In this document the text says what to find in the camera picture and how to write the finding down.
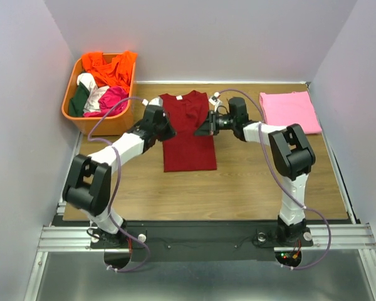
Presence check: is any dark red t shirt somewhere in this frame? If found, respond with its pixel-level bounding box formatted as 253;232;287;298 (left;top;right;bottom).
160;90;217;172

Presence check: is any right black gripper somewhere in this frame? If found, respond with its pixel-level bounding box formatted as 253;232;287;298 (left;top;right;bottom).
192;110;236;136

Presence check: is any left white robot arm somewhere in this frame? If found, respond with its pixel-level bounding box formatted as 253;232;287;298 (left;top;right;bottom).
62;112;175;248

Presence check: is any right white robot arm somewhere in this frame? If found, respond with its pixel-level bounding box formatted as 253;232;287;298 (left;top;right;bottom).
194;110;316;245

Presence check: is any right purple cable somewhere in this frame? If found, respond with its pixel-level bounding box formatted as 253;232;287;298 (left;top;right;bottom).
214;88;332;271

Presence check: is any dark green t shirt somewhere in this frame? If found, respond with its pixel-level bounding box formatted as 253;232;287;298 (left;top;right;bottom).
68;84;90;117

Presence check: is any white t shirt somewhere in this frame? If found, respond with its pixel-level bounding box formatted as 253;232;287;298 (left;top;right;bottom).
76;72;110;113

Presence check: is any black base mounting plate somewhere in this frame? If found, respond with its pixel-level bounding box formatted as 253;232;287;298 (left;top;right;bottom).
86;220;313;263

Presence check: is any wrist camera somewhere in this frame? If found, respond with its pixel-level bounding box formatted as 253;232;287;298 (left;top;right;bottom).
142;96;166;125
209;92;249;125

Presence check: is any purple cable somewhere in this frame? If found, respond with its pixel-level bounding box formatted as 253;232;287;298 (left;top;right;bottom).
214;88;332;271
86;97;151;273

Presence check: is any folded pink t shirt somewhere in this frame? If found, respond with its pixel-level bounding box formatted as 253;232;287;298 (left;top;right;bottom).
259;92;322;134

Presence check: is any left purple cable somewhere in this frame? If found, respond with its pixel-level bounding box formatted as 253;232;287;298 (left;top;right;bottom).
86;97;151;273

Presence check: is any orange t shirt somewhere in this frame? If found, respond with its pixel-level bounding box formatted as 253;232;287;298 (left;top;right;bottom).
81;51;137;93

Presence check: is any magenta t shirt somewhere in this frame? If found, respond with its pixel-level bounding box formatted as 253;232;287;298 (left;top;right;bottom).
83;86;128;118

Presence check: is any orange plastic laundry basket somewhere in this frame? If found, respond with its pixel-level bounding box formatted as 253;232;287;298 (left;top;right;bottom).
61;53;136;136

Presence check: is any aluminium frame rail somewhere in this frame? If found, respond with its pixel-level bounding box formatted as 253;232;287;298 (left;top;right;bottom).
23;83;376;301

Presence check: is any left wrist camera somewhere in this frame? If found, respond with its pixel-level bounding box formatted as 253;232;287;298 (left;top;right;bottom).
142;96;166;125

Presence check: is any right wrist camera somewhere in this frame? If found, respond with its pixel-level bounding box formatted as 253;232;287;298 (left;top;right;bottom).
209;92;249;125

